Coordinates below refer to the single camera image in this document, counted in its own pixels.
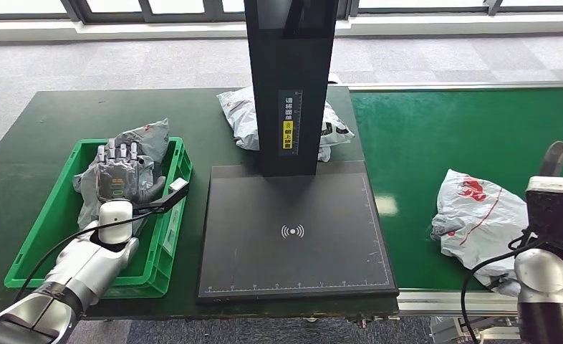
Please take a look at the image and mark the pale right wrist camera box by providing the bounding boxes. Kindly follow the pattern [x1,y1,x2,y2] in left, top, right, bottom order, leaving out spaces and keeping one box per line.
[526,176,563,245]

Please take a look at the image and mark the dark window frame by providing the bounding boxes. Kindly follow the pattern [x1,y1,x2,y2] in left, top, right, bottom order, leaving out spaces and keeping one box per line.
[0,0,563,24]

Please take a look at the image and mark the grey poly parcel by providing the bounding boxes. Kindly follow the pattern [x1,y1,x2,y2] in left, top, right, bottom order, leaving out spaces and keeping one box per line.
[72,118,171,239]

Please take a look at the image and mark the black inbound scanning machine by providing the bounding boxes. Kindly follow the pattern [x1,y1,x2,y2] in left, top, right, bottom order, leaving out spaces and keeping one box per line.
[196,0,400,305]

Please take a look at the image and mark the green plastic crate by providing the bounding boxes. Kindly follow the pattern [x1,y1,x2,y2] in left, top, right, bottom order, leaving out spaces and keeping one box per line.
[4,136,193,300]

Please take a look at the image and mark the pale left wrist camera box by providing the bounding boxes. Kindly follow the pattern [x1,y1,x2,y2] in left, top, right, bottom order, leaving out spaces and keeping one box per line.
[146,178,190,214]

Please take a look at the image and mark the white poly parcel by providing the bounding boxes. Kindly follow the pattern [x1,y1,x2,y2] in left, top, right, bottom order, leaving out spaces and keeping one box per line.
[430,169,531,297]
[216,86,356,163]

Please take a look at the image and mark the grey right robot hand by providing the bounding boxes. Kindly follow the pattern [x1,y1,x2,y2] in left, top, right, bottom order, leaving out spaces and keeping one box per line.
[539,140,563,292]

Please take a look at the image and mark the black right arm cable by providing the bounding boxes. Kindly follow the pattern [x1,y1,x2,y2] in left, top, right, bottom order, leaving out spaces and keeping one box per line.
[461,227,548,344]

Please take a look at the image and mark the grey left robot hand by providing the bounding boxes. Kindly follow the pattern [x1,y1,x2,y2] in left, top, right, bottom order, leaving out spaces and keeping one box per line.
[95,138,167,205]

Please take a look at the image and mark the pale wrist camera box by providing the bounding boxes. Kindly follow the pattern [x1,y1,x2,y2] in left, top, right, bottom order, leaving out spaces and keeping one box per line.
[146,178,190,214]
[526,176,563,245]

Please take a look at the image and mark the green conveyor belt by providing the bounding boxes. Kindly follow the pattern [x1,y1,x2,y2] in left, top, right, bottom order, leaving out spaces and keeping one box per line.
[350,87,563,292]

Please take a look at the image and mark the dark green table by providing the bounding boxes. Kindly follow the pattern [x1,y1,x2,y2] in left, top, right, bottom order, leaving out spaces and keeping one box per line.
[0,87,401,321]

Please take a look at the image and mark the white poly parcel, red stripes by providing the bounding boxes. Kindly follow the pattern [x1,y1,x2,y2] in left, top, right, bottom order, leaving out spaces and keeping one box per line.
[216,86,356,163]

